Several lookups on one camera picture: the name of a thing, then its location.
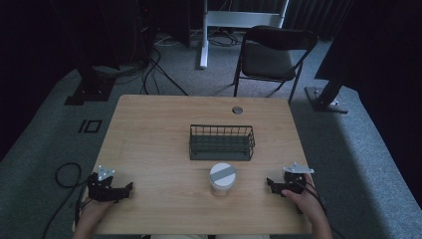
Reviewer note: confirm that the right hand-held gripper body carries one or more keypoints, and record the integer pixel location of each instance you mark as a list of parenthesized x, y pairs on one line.
[(295, 179)]

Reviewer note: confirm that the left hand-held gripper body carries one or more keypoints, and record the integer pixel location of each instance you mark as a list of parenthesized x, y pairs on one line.
[(99, 186)]

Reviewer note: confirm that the clear jar with white lid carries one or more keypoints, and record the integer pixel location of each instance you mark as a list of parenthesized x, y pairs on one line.
[(222, 177)]

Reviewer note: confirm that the person's left hand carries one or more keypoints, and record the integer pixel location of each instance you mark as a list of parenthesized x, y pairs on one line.
[(96, 209)]

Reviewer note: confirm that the person's right hand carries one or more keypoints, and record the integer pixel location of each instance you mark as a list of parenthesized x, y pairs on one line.
[(307, 204)]

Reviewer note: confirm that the round grey table grommet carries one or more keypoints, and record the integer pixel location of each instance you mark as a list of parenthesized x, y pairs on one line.
[(237, 110)]

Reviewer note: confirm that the black folding chair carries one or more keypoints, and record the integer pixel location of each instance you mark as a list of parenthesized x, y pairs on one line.
[(268, 59)]

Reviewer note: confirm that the black stand with base plate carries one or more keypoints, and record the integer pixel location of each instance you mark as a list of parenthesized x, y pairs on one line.
[(326, 99), (91, 89)]

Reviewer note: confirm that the white metal desk frame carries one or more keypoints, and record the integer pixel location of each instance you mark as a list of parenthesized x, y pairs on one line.
[(232, 19)]

